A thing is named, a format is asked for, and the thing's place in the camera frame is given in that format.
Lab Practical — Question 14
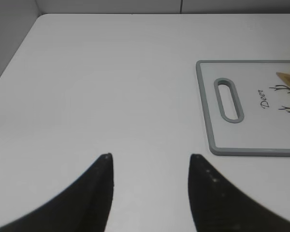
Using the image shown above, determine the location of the white deer cutting board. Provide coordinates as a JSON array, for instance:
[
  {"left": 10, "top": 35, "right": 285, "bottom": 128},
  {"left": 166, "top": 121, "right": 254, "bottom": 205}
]
[{"left": 196, "top": 60, "right": 290, "bottom": 157}]

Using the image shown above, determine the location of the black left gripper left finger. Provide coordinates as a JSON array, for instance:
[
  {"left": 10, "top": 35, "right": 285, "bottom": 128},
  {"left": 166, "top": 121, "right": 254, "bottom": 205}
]
[{"left": 0, "top": 153, "right": 114, "bottom": 232}]

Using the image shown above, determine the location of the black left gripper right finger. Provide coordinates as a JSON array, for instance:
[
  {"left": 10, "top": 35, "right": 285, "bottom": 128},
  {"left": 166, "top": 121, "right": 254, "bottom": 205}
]
[{"left": 188, "top": 154, "right": 290, "bottom": 232}]

